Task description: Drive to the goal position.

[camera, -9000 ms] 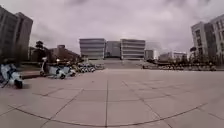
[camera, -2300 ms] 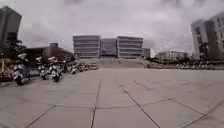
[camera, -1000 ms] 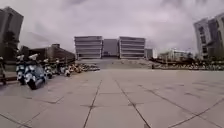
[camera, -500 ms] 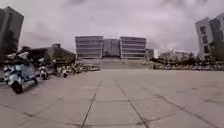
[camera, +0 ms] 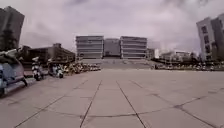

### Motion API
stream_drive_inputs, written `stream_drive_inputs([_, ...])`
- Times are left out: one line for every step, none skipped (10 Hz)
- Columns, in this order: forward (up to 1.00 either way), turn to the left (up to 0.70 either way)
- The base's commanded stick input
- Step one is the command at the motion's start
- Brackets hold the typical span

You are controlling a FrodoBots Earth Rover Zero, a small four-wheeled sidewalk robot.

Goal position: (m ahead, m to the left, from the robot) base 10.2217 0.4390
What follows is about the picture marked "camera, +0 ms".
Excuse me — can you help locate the wide grey stairway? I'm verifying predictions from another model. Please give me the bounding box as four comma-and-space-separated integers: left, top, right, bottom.
81, 58, 158, 70

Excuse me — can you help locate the large grey office building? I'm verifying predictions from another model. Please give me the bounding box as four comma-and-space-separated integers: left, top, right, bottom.
75, 35, 148, 60

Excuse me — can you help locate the grey stone paved plaza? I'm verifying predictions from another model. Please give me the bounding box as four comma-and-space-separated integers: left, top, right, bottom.
0, 68, 224, 128

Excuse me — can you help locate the row of parked scooters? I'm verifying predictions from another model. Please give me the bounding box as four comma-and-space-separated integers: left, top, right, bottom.
46, 59, 102, 79

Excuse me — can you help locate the low pale building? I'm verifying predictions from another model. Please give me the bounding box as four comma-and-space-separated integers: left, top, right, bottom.
153, 49, 198, 63

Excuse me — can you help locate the low dark brown building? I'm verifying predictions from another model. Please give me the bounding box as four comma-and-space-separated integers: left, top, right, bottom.
18, 42, 77, 64

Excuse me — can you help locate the white scooter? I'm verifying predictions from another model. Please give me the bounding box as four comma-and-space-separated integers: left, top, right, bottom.
31, 56, 45, 82

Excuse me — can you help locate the row of parked vehicles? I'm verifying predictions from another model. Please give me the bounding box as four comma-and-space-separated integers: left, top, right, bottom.
151, 61, 224, 72

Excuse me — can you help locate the grey tall building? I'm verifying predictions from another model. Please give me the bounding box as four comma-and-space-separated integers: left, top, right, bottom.
195, 13, 224, 62

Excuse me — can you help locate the dark tall building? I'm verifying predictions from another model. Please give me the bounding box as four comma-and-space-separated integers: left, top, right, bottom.
0, 5, 26, 53

